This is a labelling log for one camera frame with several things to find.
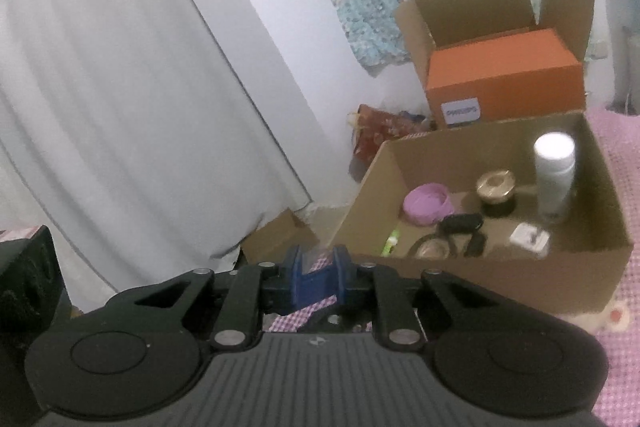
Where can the large cardboard box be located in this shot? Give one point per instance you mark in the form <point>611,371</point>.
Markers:
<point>500,282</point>

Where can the purple checked tablecloth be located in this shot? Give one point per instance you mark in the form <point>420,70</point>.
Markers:
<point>620,357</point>

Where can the white plastic bottle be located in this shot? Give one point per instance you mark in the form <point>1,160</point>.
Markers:
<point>554,177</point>

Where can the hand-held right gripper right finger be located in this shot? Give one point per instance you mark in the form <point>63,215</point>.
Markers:
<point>341,268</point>

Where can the orange box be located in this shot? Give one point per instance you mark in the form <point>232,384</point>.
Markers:
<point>515,77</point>

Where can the black tape roll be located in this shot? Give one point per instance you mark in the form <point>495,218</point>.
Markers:
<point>431,248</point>

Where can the purple plastic bowl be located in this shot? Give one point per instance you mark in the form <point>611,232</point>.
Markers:
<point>425,204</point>

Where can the green lip balm stick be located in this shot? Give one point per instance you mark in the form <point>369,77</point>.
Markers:
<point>391,244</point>

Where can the white charger plug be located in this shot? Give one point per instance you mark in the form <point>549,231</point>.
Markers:
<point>525,234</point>

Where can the white curtain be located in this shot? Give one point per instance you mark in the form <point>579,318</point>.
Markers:
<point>125,107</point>

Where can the gold-lidded dark jar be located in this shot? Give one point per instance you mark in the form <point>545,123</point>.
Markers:
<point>495,187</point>

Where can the red patterned bag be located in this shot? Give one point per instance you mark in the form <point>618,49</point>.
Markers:
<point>375,132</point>

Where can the small brown cardboard box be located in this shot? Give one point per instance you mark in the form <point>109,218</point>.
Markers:
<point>280,237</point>

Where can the black cylinder with gold end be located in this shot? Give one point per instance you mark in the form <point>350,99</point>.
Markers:
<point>475,246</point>

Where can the cardboard box with raised flaps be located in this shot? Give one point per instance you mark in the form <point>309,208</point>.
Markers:
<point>475,12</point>

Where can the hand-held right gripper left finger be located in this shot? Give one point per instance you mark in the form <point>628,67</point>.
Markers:
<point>292,268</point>

